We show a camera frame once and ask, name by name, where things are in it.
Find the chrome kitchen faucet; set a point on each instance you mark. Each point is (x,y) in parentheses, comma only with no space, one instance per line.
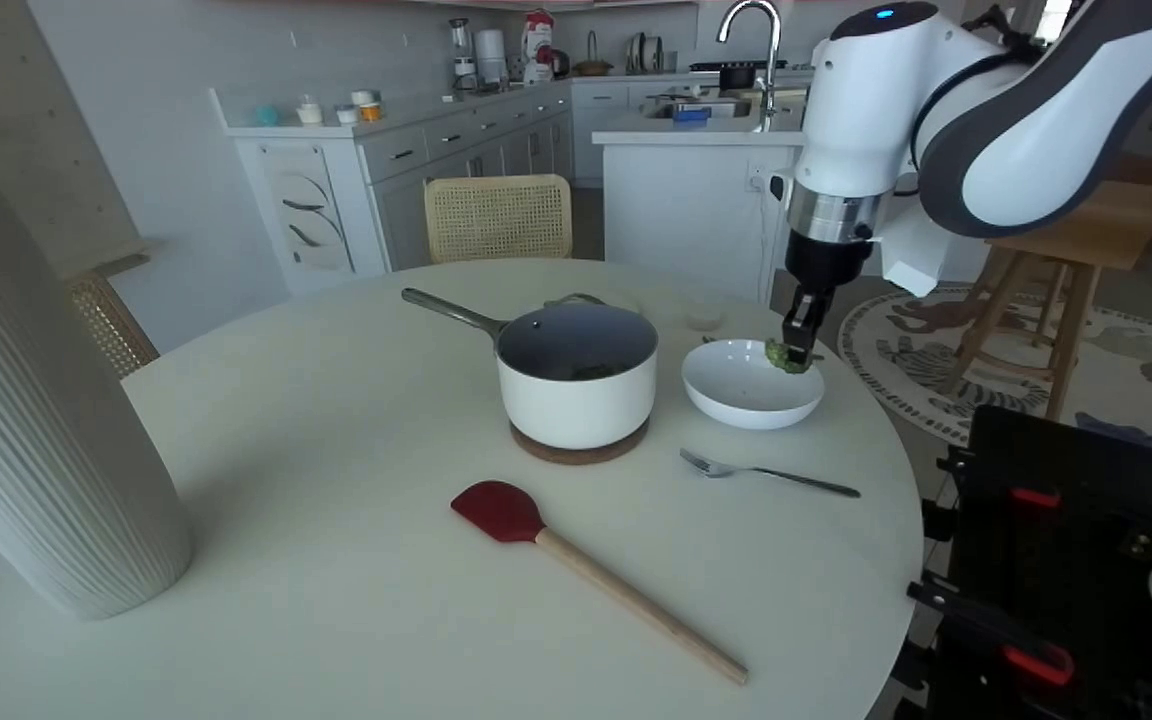
(774,54)

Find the wooden stool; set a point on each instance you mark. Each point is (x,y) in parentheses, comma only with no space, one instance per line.
(1097,221)

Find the white ribbed vase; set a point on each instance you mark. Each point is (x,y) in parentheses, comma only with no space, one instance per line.
(31,442)

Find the silver fork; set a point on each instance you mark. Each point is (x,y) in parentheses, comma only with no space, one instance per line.
(700,466)

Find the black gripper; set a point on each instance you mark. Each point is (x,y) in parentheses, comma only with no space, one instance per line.
(823,273)

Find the red topped kitchen appliance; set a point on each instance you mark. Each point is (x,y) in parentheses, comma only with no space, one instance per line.
(538,45)

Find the green vegetable piece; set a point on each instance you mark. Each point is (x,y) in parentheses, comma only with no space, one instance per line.
(782,357)

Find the round patterned rug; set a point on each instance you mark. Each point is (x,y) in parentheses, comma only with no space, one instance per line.
(1138,363)

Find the white jar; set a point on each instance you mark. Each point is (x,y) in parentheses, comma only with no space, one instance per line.
(492,61)

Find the wicker back chair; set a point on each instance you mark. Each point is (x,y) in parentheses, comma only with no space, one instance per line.
(108,326)
(497,221)

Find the black perforated work table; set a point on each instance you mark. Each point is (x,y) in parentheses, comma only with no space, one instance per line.
(1097,533)

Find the white kitchen cabinet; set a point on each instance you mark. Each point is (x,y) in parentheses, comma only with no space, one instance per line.
(320,203)

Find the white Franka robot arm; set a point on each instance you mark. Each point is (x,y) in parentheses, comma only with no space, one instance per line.
(869,107)

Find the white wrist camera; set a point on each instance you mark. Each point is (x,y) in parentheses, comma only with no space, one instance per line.
(917,261)

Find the white bowl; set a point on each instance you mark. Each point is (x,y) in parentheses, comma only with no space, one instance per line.
(740,384)

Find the round wooden trivet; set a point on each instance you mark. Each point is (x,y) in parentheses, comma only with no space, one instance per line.
(581,455)

